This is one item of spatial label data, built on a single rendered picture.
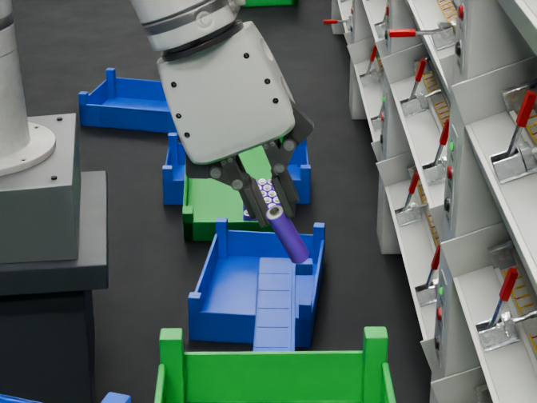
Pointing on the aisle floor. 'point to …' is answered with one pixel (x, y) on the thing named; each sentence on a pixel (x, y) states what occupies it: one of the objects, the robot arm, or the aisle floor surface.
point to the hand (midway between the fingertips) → (270, 197)
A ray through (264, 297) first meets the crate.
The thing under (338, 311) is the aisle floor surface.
